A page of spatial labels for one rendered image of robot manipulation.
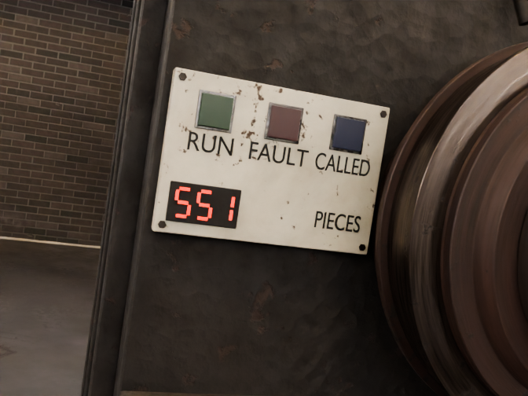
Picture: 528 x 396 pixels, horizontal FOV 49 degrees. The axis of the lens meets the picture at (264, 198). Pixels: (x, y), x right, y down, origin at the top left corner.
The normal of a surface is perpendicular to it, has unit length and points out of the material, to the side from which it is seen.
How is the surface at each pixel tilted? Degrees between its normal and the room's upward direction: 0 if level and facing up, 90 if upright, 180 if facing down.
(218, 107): 90
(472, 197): 90
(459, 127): 90
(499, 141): 90
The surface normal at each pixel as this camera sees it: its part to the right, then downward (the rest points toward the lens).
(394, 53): 0.27, 0.09
